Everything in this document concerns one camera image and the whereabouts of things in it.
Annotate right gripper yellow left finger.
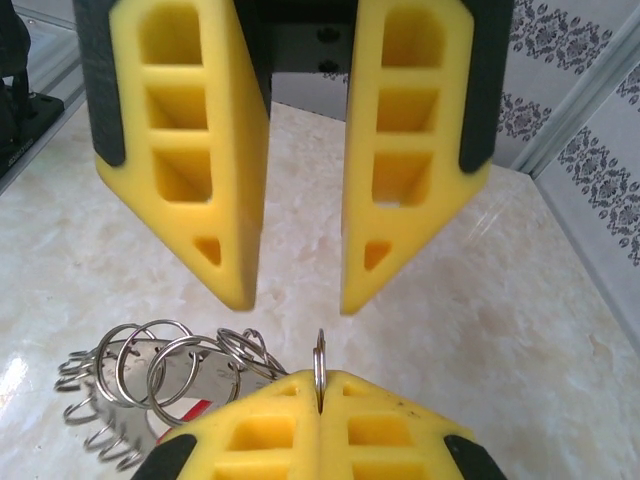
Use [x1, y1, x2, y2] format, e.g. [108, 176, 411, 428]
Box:
[130, 369, 322, 480]

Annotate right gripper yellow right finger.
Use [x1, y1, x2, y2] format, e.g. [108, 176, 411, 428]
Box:
[319, 369, 509, 480]

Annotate silver split ring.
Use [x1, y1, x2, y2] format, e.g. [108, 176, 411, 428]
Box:
[311, 327, 329, 417]

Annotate red key tag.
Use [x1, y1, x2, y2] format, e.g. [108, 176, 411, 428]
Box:
[172, 397, 215, 427]

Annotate silver disc with key rings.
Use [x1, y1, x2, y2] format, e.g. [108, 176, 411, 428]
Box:
[53, 318, 292, 475]

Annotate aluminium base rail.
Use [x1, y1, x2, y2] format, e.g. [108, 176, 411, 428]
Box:
[0, 92, 90, 197]

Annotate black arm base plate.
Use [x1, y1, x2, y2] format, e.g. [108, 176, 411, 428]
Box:
[0, 93, 67, 177]

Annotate aluminium frame post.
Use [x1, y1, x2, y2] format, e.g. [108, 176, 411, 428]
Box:
[508, 19, 640, 177]

